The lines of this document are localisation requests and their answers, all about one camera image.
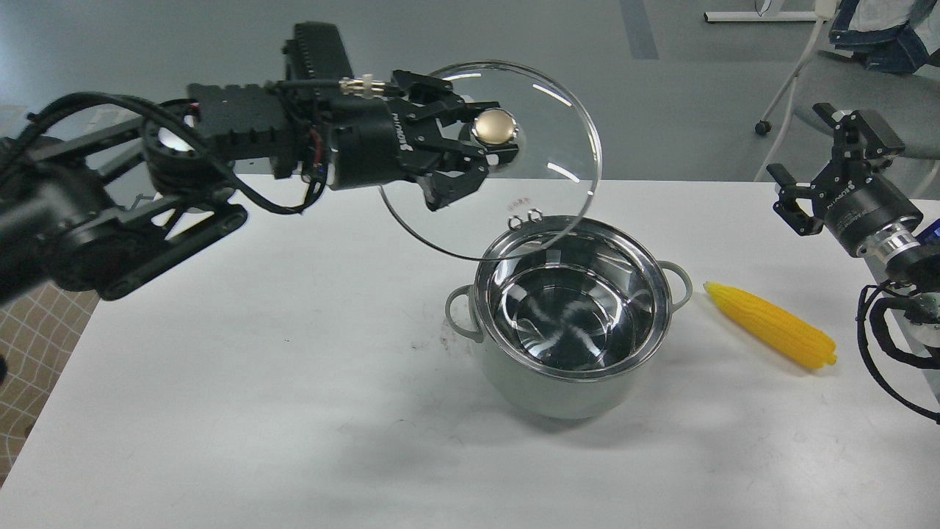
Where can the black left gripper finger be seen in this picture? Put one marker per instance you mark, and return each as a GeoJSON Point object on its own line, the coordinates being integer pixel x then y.
{"type": "Point", "coordinates": [460, 172]}
{"type": "Point", "coordinates": [421, 98]}

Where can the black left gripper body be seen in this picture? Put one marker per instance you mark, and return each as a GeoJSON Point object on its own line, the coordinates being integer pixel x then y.
{"type": "Point", "coordinates": [369, 143]}

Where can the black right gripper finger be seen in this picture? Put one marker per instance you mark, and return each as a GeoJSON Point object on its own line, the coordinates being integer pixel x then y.
{"type": "Point", "coordinates": [860, 136]}
{"type": "Point", "coordinates": [787, 205]}

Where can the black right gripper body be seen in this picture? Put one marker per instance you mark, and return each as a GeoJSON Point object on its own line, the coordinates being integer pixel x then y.
{"type": "Point", "coordinates": [854, 202]}

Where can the glass pot lid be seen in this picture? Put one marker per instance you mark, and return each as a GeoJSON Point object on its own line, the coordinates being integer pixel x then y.
{"type": "Point", "coordinates": [541, 165]}

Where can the yellow corn cob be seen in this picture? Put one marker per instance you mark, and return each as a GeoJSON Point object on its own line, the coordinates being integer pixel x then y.
{"type": "Point", "coordinates": [785, 333]}

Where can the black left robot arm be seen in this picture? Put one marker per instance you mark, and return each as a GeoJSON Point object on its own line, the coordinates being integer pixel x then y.
{"type": "Point", "coordinates": [104, 193]}

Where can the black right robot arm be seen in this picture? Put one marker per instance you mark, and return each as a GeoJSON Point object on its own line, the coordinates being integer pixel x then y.
{"type": "Point", "coordinates": [901, 312]}

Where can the grey steel cooking pot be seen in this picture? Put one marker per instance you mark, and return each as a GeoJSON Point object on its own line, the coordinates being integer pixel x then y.
{"type": "Point", "coordinates": [564, 314]}

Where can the grey office chair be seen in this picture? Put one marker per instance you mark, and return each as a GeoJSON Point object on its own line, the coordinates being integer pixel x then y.
{"type": "Point", "coordinates": [908, 103]}

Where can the blue denim clothing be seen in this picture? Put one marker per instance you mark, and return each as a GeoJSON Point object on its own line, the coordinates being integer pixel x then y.
{"type": "Point", "coordinates": [898, 37]}

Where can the beige checkered cloth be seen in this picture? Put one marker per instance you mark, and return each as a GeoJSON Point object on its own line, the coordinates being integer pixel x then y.
{"type": "Point", "coordinates": [39, 332]}

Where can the white desk frame base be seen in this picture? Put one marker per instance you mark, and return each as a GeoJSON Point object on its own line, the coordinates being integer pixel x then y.
{"type": "Point", "coordinates": [773, 12]}

